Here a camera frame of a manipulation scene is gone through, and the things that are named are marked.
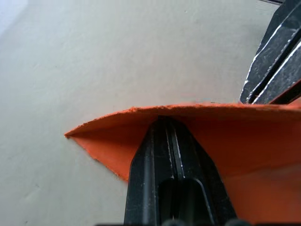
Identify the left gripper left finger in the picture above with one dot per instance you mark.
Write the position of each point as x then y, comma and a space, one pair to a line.
145, 169

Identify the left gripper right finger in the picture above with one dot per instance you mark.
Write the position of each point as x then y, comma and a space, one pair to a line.
202, 169

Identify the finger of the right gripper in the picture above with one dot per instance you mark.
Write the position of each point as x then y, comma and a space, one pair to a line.
275, 47
282, 80

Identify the orange paper sheet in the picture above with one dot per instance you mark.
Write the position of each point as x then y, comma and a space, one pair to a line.
235, 153

